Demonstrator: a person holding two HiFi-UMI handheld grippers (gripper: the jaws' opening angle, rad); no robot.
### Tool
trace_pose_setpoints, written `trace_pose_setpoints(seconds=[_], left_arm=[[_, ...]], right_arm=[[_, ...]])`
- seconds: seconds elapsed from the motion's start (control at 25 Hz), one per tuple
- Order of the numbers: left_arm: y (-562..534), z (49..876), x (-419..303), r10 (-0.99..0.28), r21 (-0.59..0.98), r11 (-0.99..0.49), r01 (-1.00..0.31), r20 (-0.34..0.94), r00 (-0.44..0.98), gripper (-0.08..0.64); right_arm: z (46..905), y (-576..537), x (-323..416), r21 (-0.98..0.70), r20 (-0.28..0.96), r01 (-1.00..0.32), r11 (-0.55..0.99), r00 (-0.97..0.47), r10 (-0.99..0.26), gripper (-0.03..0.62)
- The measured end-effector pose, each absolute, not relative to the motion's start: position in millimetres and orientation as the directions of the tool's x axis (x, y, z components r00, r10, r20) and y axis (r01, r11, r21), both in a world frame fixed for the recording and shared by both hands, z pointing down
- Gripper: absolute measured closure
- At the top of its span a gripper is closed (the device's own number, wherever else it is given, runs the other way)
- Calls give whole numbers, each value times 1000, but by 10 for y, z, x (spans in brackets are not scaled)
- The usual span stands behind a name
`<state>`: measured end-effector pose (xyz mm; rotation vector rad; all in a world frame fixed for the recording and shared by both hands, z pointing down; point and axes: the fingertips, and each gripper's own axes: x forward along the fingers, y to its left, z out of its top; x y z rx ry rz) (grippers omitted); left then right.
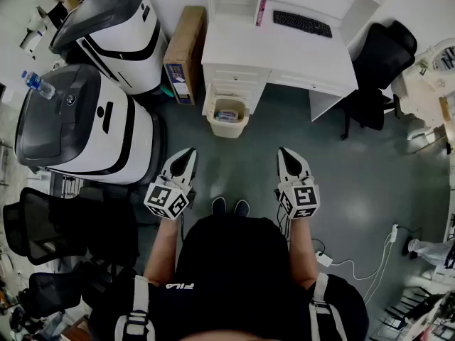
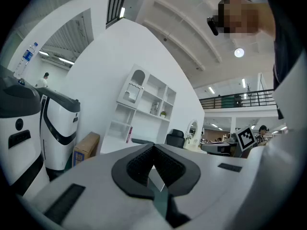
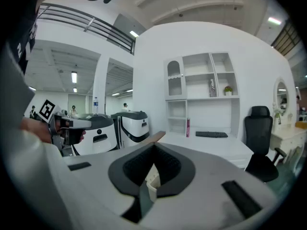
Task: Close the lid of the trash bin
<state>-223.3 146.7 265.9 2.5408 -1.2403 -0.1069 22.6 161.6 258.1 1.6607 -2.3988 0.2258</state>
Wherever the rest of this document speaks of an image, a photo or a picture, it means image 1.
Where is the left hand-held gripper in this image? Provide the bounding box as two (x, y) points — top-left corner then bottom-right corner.
(144, 147), (198, 221)

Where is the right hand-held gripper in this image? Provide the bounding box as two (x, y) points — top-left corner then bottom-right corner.
(274, 147), (321, 220)

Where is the beige trash bin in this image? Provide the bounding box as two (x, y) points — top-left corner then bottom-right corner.
(205, 95), (251, 139)

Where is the person's left forearm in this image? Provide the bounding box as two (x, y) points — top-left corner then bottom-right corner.
(142, 215), (183, 288)

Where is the person's right forearm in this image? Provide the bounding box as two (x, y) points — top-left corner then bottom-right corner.
(288, 217), (320, 291)

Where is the person's left dark shoe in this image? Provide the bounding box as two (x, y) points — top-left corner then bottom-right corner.
(210, 197), (228, 217)

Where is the person's dark shoe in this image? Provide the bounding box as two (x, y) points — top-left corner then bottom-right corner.
(210, 197), (228, 217)
(234, 199), (251, 218)

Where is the white box with blue label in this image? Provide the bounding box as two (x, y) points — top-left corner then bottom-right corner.
(214, 109), (239, 122)

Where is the person's right dark shoe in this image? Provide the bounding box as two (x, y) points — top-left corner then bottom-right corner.
(234, 199), (251, 218)

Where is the white and black service robot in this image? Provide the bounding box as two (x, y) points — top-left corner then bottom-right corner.
(14, 63), (168, 186)
(48, 0), (168, 96)

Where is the white desk with shelves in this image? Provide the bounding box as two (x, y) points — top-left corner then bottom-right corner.
(200, 0), (401, 122)

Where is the long brown cardboard box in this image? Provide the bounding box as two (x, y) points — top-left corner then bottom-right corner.
(162, 5), (208, 107)

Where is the person's black shirt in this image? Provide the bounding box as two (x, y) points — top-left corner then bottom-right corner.
(85, 215), (371, 341)

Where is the black computer keyboard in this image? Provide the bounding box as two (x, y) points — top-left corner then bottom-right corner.
(272, 9), (333, 39)

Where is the black office chair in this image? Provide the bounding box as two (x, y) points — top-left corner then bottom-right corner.
(340, 20), (418, 141)

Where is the cream dressing table with mirror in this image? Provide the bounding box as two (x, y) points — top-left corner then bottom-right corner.
(392, 38), (455, 153)

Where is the black mesh chair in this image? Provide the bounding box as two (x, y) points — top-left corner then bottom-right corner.
(16, 261), (108, 334)
(2, 186), (140, 266)

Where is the pink book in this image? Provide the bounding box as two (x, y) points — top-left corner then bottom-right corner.
(255, 0), (268, 27)

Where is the clear plastic bag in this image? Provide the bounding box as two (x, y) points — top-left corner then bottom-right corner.
(407, 237), (449, 266)

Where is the clear plastic water bottle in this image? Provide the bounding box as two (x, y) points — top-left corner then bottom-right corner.
(21, 70), (56, 100)

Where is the white power cable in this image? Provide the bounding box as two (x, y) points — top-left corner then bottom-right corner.
(330, 232), (396, 281)

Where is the person's right white harness strap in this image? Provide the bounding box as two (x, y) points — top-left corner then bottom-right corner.
(308, 271), (348, 341)

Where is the person's white harness strap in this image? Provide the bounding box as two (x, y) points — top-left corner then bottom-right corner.
(113, 274), (158, 341)
(308, 271), (348, 341)

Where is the person's left white harness strap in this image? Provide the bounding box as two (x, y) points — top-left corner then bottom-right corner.
(113, 274), (158, 341)

